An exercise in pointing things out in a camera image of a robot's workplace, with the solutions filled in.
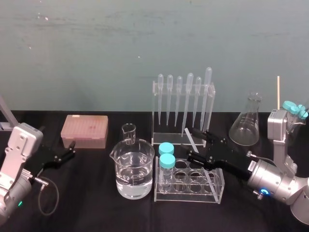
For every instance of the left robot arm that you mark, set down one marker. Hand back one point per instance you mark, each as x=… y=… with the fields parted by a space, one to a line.
x=14 y=154

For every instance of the clear glass stirring rod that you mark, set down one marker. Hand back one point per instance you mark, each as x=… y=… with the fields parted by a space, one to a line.
x=192 y=141

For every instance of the clear acrylic pipette rack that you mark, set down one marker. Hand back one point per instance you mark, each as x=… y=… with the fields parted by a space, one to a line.
x=169 y=139

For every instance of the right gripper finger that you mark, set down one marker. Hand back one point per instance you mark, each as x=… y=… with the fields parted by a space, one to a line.
x=200 y=134
x=196 y=159

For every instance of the clear glass conical flask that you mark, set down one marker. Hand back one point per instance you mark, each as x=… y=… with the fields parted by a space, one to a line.
x=245 y=130

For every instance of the small empty glass beaker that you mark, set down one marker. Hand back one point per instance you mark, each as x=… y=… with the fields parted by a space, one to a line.
x=128 y=134

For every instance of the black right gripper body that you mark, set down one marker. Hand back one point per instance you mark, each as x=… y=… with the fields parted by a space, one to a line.
x=224 y=157

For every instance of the clear tube with teal cap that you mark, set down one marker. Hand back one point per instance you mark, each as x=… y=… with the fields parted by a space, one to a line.
x=166 y=148
x=167 y=162
x=303 y=114
x=289 y=106
x=301 y=107

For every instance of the black table cloth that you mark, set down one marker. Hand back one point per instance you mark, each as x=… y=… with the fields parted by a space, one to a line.
x=91 y=207

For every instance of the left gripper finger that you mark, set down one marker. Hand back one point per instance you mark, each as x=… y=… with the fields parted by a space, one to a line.
x=65 y=157
x=68 y=148

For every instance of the long clear plastic transfer pipette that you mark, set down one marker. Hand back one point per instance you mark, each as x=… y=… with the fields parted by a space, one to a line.
x=187 y=101
x=206 y=96

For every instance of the large glass beaker with water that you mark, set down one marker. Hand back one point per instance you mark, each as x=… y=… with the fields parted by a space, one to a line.
x=132 y=174

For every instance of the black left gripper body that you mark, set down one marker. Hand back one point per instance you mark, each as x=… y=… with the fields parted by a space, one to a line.
x=47 y=157

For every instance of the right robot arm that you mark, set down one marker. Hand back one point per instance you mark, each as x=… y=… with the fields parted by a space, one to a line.
x=270 y=176

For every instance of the clear acrylic tube rack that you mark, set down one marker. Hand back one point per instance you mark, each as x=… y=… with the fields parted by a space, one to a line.
x=188 y=191

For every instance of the grey metal stand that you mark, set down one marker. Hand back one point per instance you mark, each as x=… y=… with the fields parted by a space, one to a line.
x=6 y=113

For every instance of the thin wooden stick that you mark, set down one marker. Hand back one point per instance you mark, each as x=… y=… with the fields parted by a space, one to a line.
x=278 y=94

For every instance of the pink pipette tip box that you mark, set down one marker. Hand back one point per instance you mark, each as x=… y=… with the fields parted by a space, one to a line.
x=84 y=130

